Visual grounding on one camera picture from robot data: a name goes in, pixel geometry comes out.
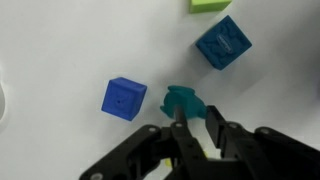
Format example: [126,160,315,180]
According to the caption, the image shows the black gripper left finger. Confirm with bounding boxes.
[79,105,209,180]

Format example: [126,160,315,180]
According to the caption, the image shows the dark blue embossed cube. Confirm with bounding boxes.
[194,14,253,71]

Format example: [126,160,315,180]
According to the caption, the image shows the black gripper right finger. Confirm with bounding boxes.
[205,105,320,180]

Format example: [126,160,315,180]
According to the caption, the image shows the lime green cube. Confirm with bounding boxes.
[189,0,233,15]

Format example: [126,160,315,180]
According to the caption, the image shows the teal green toy figure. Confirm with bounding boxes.
[159,85,208,122]

